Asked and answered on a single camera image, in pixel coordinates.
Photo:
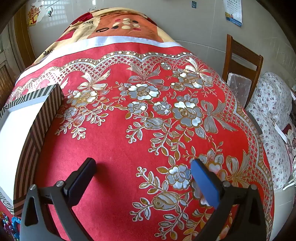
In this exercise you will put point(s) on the clear plastic bag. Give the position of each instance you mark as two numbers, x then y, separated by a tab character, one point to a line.
238	84

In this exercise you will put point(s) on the brown wooden door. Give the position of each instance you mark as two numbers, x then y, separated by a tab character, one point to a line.
20	34

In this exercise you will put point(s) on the pile of colourful bead jewelry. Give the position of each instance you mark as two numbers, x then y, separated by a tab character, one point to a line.
9	226

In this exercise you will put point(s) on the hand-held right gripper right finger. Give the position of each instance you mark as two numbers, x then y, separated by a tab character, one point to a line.
204	183

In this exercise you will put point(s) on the wooden chair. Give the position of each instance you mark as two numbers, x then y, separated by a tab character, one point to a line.
245	61

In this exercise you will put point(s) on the orange printed blanket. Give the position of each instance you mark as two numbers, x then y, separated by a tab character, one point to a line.
104	25

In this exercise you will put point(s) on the red and yellow wall decoration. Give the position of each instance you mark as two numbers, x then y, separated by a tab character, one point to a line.
33	16

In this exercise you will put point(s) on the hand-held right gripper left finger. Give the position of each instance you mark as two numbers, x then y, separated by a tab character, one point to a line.
81	178

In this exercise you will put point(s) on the small blue wall sticker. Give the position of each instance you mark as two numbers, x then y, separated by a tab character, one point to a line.
194	4

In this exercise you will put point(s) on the wall calendar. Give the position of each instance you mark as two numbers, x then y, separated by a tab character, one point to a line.
233	11

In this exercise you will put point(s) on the white floral quilt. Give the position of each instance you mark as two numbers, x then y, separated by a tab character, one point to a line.
270	104

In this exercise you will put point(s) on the striped box with white inside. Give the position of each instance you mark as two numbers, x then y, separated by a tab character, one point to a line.
18	129

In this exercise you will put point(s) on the red floral gold-patterned cloth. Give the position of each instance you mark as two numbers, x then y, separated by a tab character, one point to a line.
115	143

